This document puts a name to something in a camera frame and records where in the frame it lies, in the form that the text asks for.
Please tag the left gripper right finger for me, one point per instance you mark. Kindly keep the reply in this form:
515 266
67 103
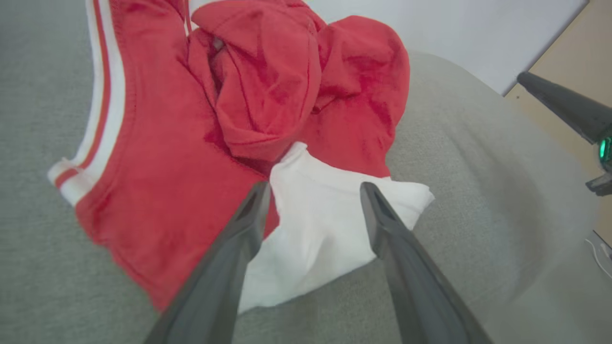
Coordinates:
420 286

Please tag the beige wooden panel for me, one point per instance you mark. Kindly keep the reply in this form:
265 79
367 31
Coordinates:
573 52

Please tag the red Bulls print shirt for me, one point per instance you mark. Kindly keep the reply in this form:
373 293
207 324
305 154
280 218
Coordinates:
167 191

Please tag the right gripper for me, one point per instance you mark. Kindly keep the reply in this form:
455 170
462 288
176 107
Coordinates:
605 162

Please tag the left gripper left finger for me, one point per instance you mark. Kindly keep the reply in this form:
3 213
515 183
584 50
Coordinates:
215 296

